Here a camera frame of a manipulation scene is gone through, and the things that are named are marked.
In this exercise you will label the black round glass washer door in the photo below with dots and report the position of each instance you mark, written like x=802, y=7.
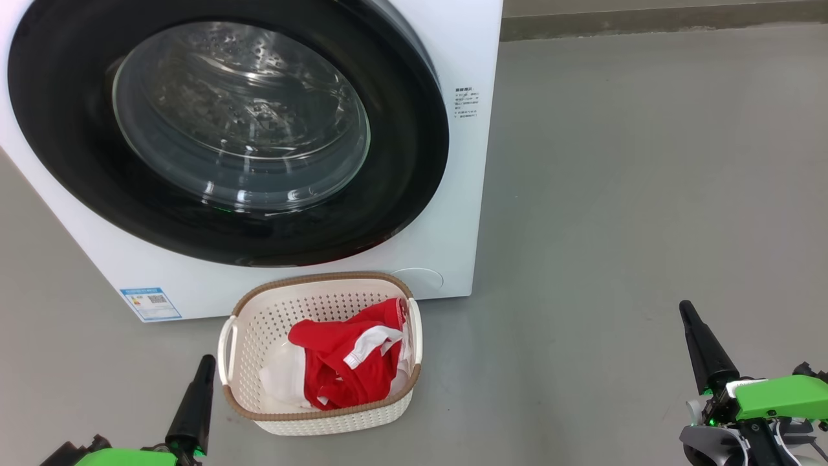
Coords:
x=65, y=129

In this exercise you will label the blue energy label sticker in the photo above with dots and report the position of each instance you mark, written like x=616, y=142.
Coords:
x=151, y=304

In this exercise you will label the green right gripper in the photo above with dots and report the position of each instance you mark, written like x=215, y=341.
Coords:
x=776, y=398

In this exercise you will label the cream perforated basket brown rim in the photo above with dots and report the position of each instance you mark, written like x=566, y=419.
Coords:
x=259, y=323

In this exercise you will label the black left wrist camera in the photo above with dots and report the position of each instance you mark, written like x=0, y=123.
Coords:
x=61, y=454

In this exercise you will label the white front-load washing machine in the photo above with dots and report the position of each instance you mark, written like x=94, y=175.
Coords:
x=472, y=194

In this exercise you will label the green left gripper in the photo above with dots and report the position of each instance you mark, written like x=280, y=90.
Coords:
x=129, y=457

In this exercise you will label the red and white garment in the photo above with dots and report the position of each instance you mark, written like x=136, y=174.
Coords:
x=349, y=369

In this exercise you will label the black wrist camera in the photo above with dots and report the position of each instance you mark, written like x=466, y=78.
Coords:
x=61, y=454
x=810, y=371

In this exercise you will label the small printed text label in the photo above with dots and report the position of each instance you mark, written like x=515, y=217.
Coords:
x=467, y=103

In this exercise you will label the round white filter cover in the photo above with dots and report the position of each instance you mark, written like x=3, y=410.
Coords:
x=424, y=278

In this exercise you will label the dark grey skirting strip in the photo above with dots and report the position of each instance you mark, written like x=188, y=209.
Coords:
x=647, y=22

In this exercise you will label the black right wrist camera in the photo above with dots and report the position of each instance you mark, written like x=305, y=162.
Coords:
x=810, y=371

